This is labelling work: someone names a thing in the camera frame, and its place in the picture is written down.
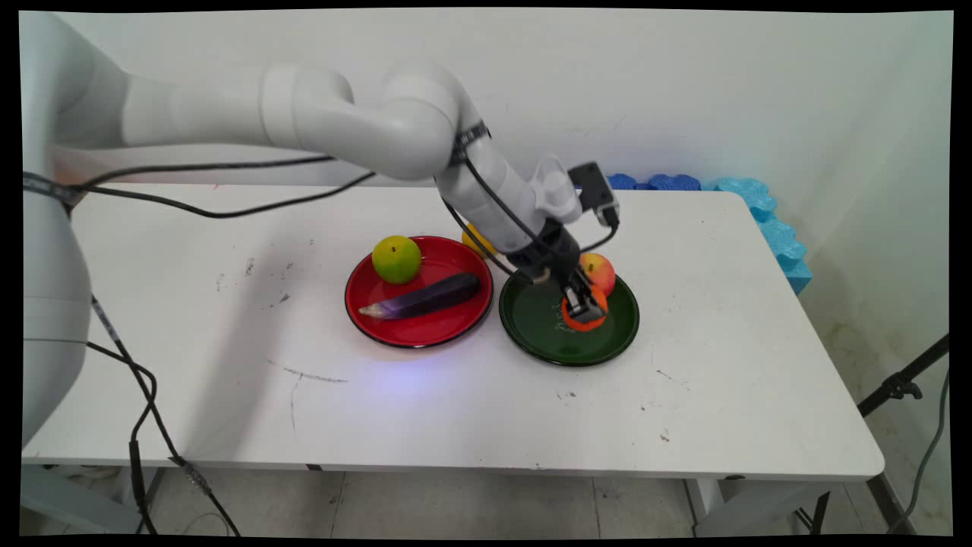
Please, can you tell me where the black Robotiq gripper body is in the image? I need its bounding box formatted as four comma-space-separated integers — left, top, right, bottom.
507, 220, 589, 299

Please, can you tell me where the orange mandarin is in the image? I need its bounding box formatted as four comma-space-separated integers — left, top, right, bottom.
560, 284, 610, 333

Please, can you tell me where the red yellow apple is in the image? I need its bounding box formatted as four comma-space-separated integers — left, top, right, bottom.
579, 252, 617, 299

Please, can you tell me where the dark green round plate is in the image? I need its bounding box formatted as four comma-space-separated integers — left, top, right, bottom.
499, 267, 641, 368

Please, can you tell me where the yellow pear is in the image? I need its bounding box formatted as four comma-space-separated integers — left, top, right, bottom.
461, 222, 498, 259

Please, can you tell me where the purple eggplant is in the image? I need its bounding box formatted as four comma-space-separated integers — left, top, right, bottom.
358, 273, 482, 321

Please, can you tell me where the red round plate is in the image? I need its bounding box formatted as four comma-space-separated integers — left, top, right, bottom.
345, 235, 495, 349

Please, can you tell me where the green apple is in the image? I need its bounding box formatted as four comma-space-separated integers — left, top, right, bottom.
371, 235, 423, 286

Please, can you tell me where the light blue foam piece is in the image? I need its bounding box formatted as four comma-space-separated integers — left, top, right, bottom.
758, 219, 814, 296
703, 176, 779, 223

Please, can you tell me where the black tripod stand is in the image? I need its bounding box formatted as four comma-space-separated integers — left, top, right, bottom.
857, 333, 951, 534

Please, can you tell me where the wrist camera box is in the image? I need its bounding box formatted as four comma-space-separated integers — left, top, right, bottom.
566, 161, 621, 229

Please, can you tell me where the white table leg frame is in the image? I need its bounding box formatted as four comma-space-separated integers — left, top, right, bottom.
683, 477, 832, 537
21, 460, 166, 535

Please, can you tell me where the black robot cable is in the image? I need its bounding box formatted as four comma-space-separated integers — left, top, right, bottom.
21, 122, 620, 286

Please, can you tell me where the grey cable by tripod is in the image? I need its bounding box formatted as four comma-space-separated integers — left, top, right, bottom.
887, 368, 951, 534

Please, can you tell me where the black hanging cable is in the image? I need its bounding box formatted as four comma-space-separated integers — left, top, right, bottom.
85, 293, 242, 537

